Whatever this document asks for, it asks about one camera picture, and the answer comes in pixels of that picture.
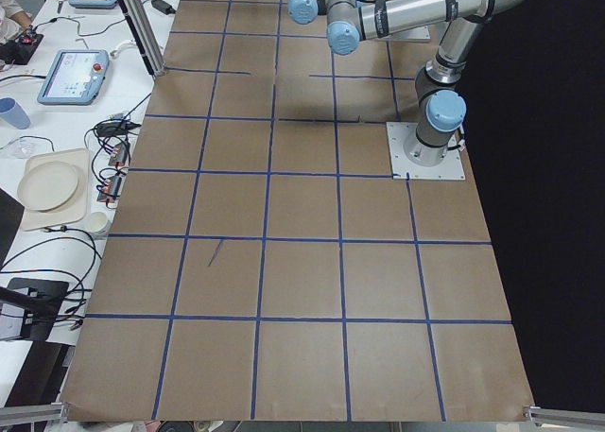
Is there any beige round plate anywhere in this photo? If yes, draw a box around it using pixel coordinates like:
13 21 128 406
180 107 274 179
17 161 78 211

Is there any blue plastic cup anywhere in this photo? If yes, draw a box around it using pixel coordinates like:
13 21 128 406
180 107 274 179
0 97 30 130

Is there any black power adapter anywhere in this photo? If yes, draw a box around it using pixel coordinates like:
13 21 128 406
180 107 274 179
150 0 176 15

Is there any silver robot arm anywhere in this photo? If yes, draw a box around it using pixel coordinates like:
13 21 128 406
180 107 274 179
278 0 525 123

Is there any aluminium frame post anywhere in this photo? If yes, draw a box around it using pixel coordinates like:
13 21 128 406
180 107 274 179
116 0 164 78

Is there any white paper cup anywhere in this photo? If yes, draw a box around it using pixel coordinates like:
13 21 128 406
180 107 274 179
84 212 112 239

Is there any black camera stand base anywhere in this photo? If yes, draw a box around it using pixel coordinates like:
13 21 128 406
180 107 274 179
1 277 69 341

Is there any near teach pendant tablet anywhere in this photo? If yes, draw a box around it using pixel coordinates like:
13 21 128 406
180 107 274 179
37 49 110 105

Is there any person at side table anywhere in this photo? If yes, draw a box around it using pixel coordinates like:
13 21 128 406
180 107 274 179
0 0 32 44

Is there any beige tray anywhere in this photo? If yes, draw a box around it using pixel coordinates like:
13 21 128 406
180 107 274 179
17 148 91 232

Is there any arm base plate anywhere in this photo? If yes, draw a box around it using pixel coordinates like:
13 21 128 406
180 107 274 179
386 122 465 181
383 26 431 43

